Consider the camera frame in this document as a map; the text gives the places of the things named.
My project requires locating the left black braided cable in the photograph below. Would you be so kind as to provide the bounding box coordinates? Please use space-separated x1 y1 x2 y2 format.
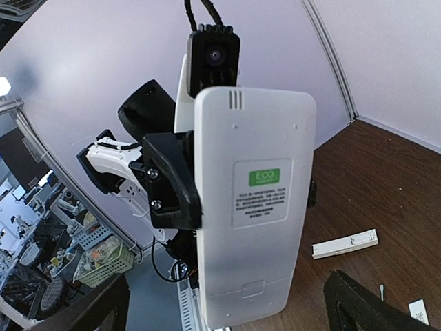
182 0 225 32

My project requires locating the white air conditioner remote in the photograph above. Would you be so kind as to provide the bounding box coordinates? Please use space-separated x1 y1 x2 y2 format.
194 87 317 329

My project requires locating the left aluminium frame post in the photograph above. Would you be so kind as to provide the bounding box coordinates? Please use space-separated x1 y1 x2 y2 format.
1 97 143 264

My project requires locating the right aluminium frame post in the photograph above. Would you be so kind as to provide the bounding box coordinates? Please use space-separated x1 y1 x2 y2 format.
303 1 440 152

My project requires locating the slim white remote control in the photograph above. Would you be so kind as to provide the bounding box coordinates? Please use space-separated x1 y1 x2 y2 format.
312 229 379 260

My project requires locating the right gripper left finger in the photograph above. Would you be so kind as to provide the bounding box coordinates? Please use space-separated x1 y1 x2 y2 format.
29 274 130 331

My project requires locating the white battery cover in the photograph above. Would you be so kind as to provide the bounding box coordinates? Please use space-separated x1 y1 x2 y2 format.
408 299 429 325

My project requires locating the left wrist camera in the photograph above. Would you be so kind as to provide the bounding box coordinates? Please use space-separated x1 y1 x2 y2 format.
174 24 240 133

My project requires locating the aluminium frame post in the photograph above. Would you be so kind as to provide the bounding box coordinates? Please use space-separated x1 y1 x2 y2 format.
1 97 143 264
303 1 440 152

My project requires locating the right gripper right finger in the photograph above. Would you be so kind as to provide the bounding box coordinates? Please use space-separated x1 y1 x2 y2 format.
323 270 435 330

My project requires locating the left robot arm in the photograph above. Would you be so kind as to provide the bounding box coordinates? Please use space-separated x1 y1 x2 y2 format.
78 80 317 294

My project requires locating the green plastic basket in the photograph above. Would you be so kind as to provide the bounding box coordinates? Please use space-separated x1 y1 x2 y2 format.
73 244 135 288

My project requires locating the grey perforated basket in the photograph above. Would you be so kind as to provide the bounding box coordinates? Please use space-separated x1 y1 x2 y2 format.
70 223 112 250

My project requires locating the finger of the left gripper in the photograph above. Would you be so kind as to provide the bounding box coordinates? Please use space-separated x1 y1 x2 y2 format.
308 179 317 208
143 132 202 230

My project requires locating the curved aluminium front rail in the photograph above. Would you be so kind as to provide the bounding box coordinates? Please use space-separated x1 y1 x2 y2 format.
177 279 207 331

